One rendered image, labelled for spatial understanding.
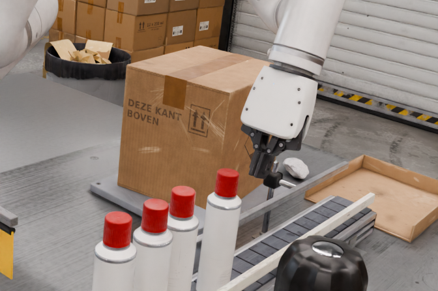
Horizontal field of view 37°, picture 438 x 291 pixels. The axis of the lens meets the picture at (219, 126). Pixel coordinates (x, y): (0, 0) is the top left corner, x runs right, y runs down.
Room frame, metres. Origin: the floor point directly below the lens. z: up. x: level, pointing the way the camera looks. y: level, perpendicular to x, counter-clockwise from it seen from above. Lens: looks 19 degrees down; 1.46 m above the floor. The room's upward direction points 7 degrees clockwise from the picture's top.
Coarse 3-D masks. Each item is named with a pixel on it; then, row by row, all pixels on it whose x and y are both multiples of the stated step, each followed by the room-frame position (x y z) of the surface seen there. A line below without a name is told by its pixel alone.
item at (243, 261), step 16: (320, 208) 1.24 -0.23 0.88; (336, 208) 1.25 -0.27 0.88; (368, 208) 1.27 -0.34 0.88; (288, 224) 1.15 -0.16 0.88; (304, 224) 1.16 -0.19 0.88; (272, 240) 1.08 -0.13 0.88; (288, 240) 1.08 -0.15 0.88; (240, 256) 1.00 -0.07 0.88; (256, 256) 1.01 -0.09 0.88; (240, 272) 0.95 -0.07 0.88; (272, 272) 0.97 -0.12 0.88; (192, 288) 0.89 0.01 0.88; (256, 288) 0.91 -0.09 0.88
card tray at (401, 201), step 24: (360, 168) 1.62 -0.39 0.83; (384, 168) 1.59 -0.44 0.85; (312, 192) 1.41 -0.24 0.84; (336, 192) 1.44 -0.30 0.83; (360, 192) 1.46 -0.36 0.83; (384, 192) 1.47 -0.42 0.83; (408, 192) 1.49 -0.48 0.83; (432, 192) 1.51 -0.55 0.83; (384, 216) 1.34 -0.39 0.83; (408, 216) 1.36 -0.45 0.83; (432, 216) 1.33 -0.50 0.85; (408, 240) 1.24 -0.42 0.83
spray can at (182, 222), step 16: (176, 192) 0.79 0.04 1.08; (192, 192) 0.80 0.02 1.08; (176, 208) 0.79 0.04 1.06; (192, 208) 0.80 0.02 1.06; (176, 224) 0.78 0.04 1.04; (192, 224) 0.79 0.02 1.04; (176, 240) 0.78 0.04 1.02; (192, 240) 0.79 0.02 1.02; (176, 256) 0.78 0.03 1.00; (192, 256) 0.79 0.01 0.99; (176, 272) 0.78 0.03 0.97; (192, 272) 0.80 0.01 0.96; (176, 288) 0.78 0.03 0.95
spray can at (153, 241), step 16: (144, 208) 0.74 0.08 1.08; (160, 208) 0.74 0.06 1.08; (144, 224) 0.74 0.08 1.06; (160, 224) 0.74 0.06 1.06; (144, 240) 0.73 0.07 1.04; (160, 240) 0.73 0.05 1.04; (144, 256) 0.73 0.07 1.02; (160, 256) 0.73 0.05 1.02; (144, 272) 0.73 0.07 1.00; (160, 272) 0.73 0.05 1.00; (144, 288) 0.73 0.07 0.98; (160, 288) 0.73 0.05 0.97
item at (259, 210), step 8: (336, 168) 1.27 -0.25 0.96; (344, 168) 1.30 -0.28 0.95; (320, 176) 1.21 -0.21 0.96; (328, 176) 1.24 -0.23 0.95; (304, 184) 1.16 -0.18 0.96; (312, 184) 1.18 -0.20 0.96; (288, 192) 1.11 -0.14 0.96; (296, 192) 1.13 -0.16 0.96; (272, 200) 1.07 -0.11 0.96; (280, 200) 1.09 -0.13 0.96; (256, 208) 1.03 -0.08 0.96; (264, 208) 1.04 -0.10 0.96; (272, 208) 1.07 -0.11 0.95; (240, 216) 0.99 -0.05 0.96; (248, 216) 1.00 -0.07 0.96; (256, 216) 1.02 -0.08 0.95; (240, 224) 0.98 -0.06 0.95; (200, 240) 0.90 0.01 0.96
